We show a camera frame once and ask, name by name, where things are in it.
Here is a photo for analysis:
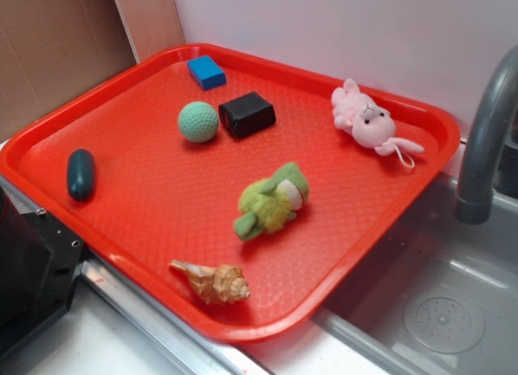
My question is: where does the green plush frog toy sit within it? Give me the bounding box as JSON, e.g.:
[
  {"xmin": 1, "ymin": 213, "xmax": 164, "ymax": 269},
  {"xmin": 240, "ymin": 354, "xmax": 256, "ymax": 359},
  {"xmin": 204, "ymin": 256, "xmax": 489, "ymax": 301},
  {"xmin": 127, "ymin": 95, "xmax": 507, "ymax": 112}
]
[{"xmin": 233, "ymin": 162, "xmax": 310, "ymax": 241}]

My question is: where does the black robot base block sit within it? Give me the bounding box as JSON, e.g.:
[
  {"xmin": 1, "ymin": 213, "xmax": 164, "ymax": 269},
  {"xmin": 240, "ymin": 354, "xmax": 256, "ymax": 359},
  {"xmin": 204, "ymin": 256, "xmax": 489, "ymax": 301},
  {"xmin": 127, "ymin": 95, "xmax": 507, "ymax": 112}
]
[{"xmin": 1, "ymin": 191, "xmax": 85, "ymax": 358}]

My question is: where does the red plastic tray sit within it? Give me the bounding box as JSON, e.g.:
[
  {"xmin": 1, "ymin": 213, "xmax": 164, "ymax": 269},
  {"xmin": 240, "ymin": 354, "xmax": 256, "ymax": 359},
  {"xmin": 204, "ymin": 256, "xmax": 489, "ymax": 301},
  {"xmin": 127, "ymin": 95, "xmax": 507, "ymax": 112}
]
[{"xmin": 1, "ymin": 45, "xmax": 460, "ymax": 343}]

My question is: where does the black rectangular block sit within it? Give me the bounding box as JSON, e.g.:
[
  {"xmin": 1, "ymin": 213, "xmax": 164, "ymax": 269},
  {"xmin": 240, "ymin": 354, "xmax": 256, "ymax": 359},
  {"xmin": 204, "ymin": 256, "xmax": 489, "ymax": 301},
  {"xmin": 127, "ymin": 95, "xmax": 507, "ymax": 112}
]
[{"xmin": 218, "ymin": 92, "xmax": 277, "ymax": 138}]

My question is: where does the green dimpled ball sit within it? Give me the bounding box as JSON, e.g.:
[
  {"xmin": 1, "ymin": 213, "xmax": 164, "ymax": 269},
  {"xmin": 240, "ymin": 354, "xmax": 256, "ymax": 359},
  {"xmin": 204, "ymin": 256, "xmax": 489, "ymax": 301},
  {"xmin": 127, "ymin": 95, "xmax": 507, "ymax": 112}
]
[{"xmin": 178, "ymin": 101, "xmax": 219, "ymax": 143}]

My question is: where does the tan spiral seashell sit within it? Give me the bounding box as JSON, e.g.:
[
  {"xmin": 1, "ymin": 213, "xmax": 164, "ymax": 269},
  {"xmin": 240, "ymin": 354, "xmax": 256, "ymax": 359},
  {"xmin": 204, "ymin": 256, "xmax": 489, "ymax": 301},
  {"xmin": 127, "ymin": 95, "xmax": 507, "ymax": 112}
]
[{"xmin": 169, "ymin": 260, "xmax": 251, "ymax": 305}]

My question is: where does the blue rectangular block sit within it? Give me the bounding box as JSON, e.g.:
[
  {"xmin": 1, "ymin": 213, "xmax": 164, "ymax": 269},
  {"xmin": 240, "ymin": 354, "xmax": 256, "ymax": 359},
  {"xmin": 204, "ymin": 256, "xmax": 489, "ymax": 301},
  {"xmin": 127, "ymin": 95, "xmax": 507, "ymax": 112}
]
[{"xmin": 187, "ymin": 55, "xmax": 227, "ymax": 91}]

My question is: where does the pink plush bunny toy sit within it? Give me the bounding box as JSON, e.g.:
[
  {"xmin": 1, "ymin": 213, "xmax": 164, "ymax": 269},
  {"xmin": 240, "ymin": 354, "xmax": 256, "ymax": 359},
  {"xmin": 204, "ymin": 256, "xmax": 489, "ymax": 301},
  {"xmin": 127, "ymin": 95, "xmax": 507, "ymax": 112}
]
[{"xmin": 331, "ymin": 79, "xmax": 424, "ymax": 169}]

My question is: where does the dark teal oval capsule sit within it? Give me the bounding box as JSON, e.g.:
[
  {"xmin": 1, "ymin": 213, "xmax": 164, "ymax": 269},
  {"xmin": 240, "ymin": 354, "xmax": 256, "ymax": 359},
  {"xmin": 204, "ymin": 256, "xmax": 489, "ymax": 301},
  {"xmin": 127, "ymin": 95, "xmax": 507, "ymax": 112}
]
[{"xmin": 66, "ymin": 148, "xmax": 96, "ymax": 202}]

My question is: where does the grey plastic sink basin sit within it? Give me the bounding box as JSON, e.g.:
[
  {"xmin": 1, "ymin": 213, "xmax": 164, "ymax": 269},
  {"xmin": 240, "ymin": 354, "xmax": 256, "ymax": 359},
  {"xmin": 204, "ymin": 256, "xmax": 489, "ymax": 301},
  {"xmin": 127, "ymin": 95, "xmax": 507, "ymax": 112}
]
[{"xmin": 314, "ymin": 176, "xmax": 517, "ymax": 374}]

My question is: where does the brown cardboard panel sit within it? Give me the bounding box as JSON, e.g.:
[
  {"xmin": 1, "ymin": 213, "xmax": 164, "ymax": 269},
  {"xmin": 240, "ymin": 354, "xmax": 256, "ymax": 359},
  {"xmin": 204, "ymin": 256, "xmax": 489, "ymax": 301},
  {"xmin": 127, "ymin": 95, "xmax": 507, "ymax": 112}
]
[{"xmin": 1, "ymin": 0, "xmax": 185, "ymax": 141}]

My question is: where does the grey toy faucet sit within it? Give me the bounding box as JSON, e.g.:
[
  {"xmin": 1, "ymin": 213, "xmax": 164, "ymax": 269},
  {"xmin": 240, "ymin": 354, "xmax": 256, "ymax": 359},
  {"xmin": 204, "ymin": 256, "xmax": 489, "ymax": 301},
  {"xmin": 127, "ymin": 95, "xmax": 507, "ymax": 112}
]
[{"xmin": 455, "ymin": 47, "xmax": 517, "ymax": 224}]

